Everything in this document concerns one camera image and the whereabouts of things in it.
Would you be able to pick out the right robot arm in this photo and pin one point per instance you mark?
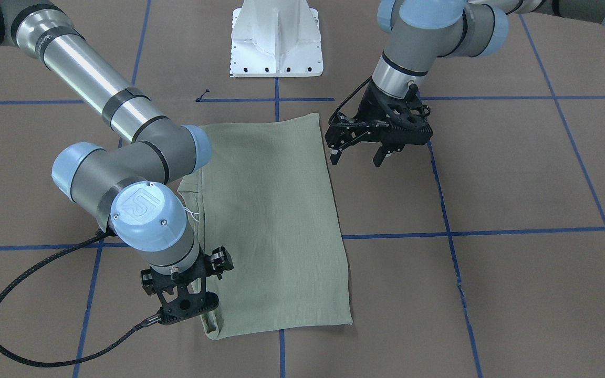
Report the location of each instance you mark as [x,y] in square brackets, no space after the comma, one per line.
[39,116]

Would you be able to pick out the white paper hang tag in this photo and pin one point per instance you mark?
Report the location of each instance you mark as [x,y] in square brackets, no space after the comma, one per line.
[194,215]

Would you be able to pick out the olive green long-sleeve shirt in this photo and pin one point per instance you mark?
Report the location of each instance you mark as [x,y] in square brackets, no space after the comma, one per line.
[266,197]

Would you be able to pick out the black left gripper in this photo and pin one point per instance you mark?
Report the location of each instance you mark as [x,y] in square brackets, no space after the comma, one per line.
[369,108]

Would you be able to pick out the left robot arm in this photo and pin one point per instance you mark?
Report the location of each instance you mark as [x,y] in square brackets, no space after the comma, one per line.
[422,31]

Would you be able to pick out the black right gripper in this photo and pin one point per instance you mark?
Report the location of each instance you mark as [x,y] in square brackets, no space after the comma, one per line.
[217,262]

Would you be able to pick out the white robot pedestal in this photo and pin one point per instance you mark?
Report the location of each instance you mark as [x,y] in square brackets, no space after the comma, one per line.
[275,39]

